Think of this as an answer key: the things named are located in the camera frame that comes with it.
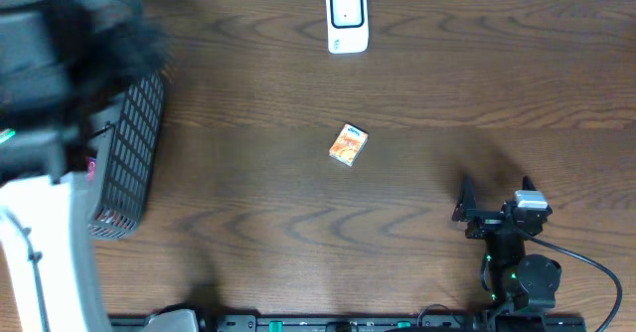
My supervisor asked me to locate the small orange tissue pack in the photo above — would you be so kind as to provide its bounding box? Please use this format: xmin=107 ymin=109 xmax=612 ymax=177
xmin=329 ymin=123 xmax=369 ymax=167

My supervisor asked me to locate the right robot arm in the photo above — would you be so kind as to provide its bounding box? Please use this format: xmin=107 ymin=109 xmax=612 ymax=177
xmin=452 ymin=177 xmax=561 ymax=331

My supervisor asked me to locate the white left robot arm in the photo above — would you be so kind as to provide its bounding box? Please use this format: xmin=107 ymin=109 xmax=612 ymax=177
xmin=1 ymin=2 xmax=196 ymax=331

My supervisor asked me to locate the white barcode scanner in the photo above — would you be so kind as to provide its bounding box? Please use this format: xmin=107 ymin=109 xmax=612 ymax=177
xmin=325 ymin=0 xmax=370 ymax=55

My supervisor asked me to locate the grey plastic basket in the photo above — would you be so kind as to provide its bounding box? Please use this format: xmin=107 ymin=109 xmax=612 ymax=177
xmin=0 ymin=0 xmax=167 ymax=241

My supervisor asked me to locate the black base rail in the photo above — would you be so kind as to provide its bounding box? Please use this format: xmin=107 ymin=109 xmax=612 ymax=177
xmin=108 ymin=313 xmax=587 ymax=332

